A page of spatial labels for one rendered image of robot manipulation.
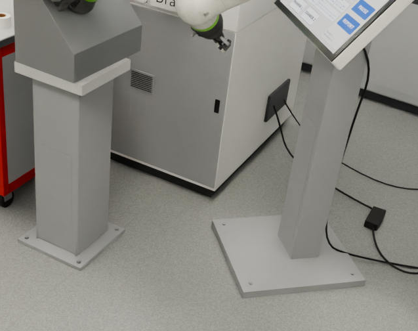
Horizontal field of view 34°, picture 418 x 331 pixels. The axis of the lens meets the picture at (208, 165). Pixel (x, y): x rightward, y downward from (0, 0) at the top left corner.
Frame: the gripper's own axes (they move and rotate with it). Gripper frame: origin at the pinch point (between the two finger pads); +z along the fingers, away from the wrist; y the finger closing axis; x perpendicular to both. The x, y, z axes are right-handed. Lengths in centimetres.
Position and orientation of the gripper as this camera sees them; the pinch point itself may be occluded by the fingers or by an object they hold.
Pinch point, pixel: (223, 45)
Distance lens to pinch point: 223.0
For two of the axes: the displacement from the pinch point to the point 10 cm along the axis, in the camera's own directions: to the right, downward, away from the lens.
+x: 6.8, -7.4, -0.5
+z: 2.4, 1.5, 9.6
